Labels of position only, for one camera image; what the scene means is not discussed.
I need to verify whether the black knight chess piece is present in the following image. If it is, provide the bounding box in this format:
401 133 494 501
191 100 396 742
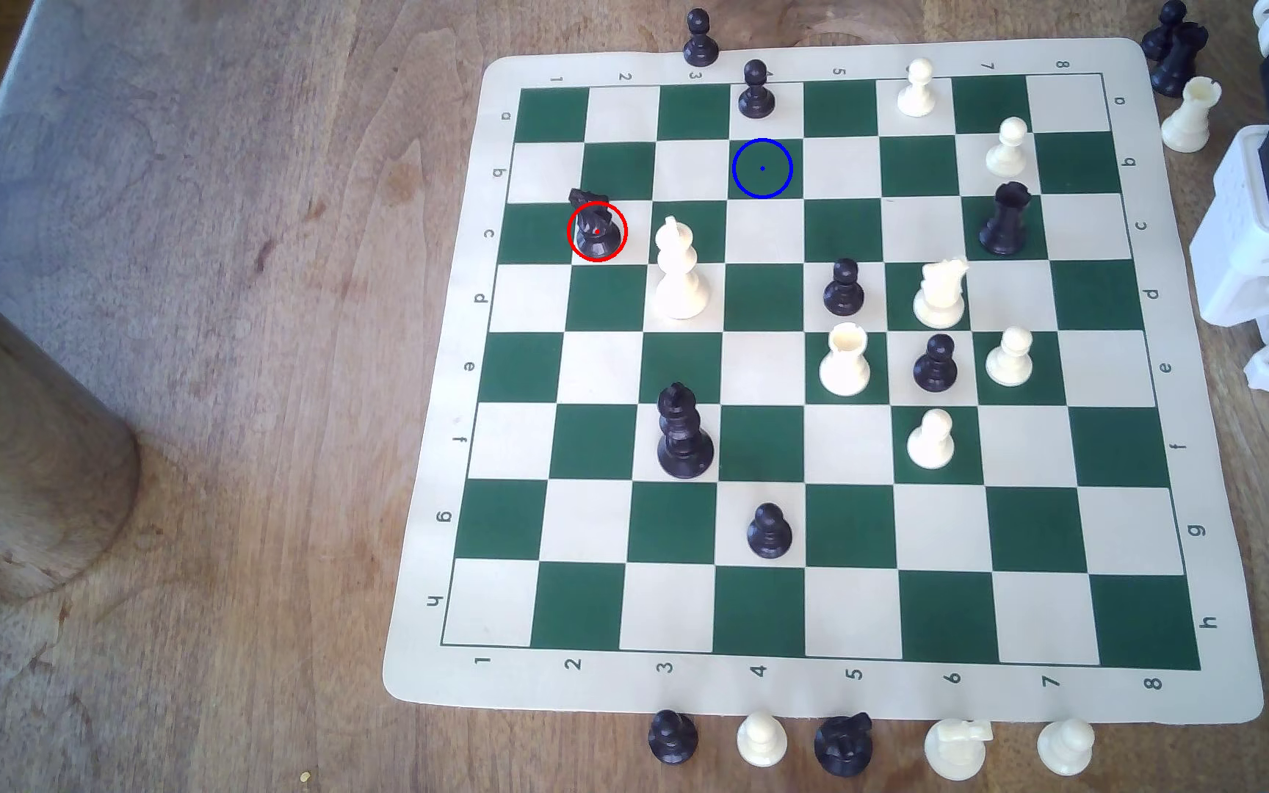
813 712 875 779
568 187 627 261

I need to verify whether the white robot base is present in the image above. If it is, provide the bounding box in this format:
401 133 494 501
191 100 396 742
1188 124 1269 419

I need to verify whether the black king chess piece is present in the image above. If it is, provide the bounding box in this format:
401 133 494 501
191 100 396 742
655 381 716 480

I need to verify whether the white bishop chess piece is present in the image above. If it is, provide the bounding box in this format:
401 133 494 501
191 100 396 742
652 216 713 322

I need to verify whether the white rook chess piece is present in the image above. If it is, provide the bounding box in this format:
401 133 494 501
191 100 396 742
1160 75 1223 154
817 322 872 398

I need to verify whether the green white chess mat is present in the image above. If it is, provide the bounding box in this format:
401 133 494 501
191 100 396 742
382 37 1266 726

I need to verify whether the white pawn chess piece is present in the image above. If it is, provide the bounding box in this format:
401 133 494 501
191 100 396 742
1036 717 1096 778
906 408 956 471
985 326 1035 388
897 58 938 119
736 711 789 770
985 117 1030 178

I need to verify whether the white knight chess piece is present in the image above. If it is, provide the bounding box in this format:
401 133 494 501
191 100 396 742
923 718 995 783
912 258 969 330

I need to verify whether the black rook chess piece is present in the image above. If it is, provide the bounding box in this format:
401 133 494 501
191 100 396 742
978 181 1033 258

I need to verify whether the black bishop chess piece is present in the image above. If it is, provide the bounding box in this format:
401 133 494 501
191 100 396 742
1150 20 1211 99

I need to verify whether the round wooden post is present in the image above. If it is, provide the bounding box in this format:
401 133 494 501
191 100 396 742
0 251 142 604

